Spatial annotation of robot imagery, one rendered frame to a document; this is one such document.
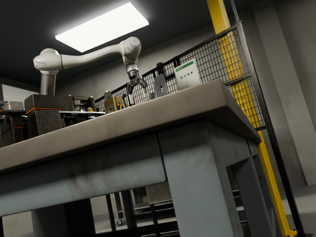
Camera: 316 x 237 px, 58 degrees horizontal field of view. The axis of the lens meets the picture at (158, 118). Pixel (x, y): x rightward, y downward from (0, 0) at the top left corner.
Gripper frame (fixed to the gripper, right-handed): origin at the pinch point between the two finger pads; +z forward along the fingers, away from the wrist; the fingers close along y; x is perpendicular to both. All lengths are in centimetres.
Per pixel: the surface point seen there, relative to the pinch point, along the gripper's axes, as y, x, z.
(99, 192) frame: 91, -115, 54
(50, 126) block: 21, -82, 24
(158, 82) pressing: 0.5, 26.5, -15.6
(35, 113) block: 20, -87, 18
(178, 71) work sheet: 3, 54, -28
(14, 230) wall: -356, 50, 90
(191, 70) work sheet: 16, 54, -23
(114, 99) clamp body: 21.9, -43.2, 10.2
